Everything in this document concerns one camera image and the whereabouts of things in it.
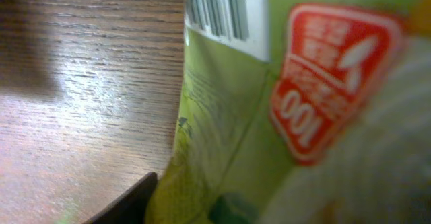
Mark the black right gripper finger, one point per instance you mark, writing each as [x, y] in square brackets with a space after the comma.
[130, 207]

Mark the green snack packet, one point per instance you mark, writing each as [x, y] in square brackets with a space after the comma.
[301, 111]

